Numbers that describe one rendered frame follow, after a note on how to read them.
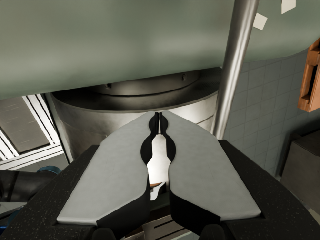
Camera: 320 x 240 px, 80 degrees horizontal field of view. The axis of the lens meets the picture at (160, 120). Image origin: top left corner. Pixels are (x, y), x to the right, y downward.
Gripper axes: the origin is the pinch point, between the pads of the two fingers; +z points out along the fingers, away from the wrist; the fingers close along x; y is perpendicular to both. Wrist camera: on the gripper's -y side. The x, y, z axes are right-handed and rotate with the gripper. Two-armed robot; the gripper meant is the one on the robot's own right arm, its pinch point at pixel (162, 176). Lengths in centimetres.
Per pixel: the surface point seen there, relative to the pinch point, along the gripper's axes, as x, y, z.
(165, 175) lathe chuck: 15.9, -17.3, -4.9
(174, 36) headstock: 17.7, -36.2, -4.1
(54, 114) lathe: -54, 0, -32
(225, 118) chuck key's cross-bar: 24.5, -30.7, -2.7
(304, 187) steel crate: -66, 165, 212
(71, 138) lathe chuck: 8.0, -22.2, -17.0
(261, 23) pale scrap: 17.9, -36.8, 5.8
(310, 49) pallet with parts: -105, 2, 201
